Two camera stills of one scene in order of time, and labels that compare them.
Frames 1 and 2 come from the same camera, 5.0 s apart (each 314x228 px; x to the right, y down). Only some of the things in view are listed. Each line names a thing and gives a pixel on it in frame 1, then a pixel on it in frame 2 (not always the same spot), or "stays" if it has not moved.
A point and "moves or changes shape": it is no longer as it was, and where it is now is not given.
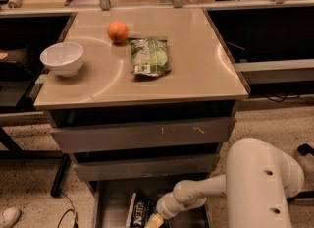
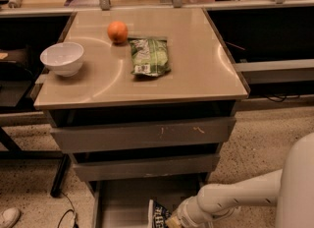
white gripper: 164,206 -> 183,214
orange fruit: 117,31 stays
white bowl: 64,58 stays
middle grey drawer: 143,168 stays
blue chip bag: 142,206 moves or changes shape
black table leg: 61,176 stays
